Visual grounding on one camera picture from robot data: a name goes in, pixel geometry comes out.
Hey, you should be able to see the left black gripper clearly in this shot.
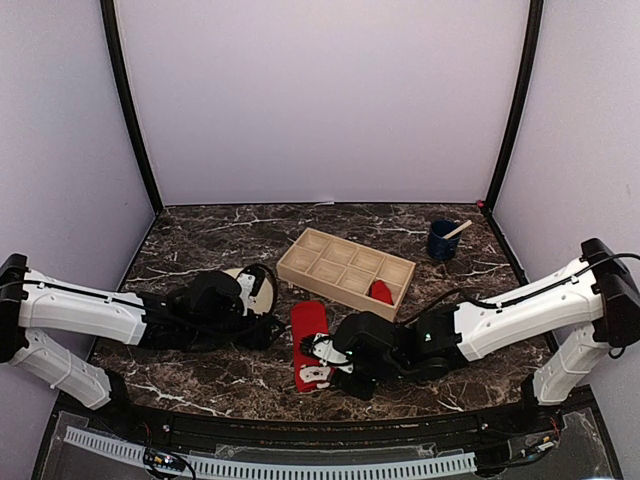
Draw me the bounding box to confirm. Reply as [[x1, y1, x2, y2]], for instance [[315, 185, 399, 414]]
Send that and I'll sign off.
[[190, 308, 286, 350]]

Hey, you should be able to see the red santa sock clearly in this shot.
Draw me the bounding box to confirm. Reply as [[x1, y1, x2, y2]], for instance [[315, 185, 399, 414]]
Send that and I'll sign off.
[[291, 301, 333, 393], [368, 280, 394, 305]]

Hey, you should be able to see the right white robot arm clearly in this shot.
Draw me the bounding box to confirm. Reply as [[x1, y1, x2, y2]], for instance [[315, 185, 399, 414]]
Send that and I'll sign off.
[[330, 238, 639, 434]]

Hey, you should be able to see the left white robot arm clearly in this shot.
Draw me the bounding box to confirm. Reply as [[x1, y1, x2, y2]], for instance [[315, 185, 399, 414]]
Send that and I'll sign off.
[[1, 254, 285, 436]]

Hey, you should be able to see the round painted wooden plate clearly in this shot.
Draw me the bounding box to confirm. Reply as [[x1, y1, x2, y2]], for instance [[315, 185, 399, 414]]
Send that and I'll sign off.
[[222, 268, 280, 316]]

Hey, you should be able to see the wooden compartment tray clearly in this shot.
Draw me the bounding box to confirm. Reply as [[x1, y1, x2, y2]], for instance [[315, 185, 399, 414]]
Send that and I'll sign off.
[[276, 228, 416, 322]]

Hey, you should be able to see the dark blue enamel mug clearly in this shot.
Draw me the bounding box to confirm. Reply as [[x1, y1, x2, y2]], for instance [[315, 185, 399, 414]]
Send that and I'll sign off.
[[427, 219, 461, 261]]

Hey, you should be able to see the wooden stick in mug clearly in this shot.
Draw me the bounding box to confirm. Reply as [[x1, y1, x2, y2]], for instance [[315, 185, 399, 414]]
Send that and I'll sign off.
[[443, 220, 473, 240]]

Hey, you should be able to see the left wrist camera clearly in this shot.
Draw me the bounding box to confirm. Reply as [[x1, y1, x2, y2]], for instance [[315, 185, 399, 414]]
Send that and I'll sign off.
[[234, 263, 274, 314]]

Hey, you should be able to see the white slotted cable duct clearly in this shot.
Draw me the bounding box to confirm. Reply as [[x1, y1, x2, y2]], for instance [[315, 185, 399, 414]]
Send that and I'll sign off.
[[63, 427, 478, 479]]

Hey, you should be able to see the black front table rail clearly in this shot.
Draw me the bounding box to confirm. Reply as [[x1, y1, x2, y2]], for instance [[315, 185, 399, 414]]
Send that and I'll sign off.
[[123, 405, 524, 450]]

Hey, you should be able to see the left black frame post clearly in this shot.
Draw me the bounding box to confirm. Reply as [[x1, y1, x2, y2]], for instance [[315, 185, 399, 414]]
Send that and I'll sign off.
[[99, 0, 164, 216]]

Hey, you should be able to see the black frame post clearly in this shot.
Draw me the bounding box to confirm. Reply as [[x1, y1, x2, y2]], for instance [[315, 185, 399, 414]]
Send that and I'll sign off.
[[483, 0, 544, 217], [99, 0, 164, 216]]

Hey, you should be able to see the right black frame post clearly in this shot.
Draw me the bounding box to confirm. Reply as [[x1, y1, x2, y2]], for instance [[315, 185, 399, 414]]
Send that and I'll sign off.
[[483, 0, 544, 217]]

